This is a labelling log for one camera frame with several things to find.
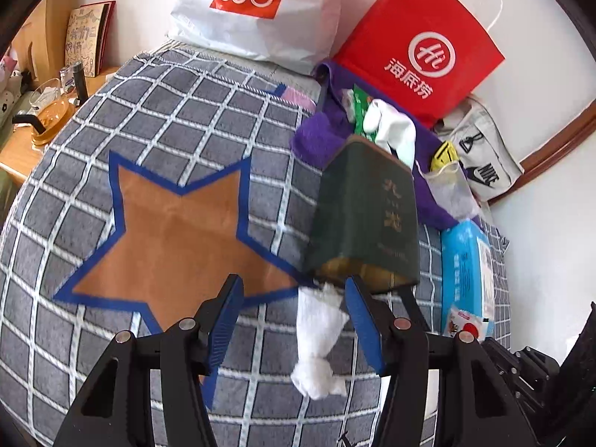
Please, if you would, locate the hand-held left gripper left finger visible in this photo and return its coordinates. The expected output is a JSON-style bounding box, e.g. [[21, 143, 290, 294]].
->
[[53, 274, 245, 447]]

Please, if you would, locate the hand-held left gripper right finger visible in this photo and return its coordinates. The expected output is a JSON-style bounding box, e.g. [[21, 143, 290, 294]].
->
[[345, 275, 543, 447]]

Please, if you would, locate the white sock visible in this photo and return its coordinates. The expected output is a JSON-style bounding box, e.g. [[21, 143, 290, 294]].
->
[[363, 100, 416, 168], [291, 282, 350, 400]]

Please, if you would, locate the dark green box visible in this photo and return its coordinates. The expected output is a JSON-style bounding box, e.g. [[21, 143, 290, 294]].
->
[[302, 135, 420, 296]]

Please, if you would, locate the small red white packet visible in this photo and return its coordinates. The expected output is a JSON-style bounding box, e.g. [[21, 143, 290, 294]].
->
[[444, 306, 482, 338]]

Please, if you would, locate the blue tissue pack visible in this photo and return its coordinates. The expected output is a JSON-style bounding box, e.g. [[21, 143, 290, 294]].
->
[[440, 220, 495, 338]]

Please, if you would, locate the purple towel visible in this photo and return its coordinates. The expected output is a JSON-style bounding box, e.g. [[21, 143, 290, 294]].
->
[[292, 58, 480, 231]]

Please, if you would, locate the white printed tote bag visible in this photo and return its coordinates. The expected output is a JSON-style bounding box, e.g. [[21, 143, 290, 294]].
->
[[435, 98, 524, 203]]

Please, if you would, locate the green snack packet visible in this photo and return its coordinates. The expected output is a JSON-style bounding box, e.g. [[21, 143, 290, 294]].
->
[[351, 85, 380, 143]]

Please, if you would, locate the checked blanket with stars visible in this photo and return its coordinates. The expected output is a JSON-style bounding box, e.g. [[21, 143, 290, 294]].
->
[[0, 39, 513, 447]]

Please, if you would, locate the pink striped cloth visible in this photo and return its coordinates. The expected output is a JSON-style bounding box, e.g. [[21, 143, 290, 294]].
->
[[279, 83, 317, 112]]

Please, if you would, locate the wooden bedside table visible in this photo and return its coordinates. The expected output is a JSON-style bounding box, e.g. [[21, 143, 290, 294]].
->
[[0, 67, 119, 187]]

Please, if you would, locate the glass teapot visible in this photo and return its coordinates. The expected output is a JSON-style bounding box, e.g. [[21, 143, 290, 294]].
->
[[13, 78, 77, 147]]

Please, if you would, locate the black bottle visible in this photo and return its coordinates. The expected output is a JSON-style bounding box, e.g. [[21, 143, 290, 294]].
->
[[72, 61, 88, 98]]

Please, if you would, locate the white plastic shopping bag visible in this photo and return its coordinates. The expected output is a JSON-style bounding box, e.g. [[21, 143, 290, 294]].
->
[[167, 0, 343, 75]]

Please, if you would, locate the red paper shopping bag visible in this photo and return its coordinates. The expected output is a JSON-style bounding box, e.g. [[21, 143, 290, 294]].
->
[[333, 0, 506, 129]]

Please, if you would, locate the red book with drawing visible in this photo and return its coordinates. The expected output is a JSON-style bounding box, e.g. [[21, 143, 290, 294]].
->
[[63, 1, 116, 77]]

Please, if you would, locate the white plush toy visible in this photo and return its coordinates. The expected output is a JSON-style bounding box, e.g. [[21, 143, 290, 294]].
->
[[0, 53, 24, 112]]

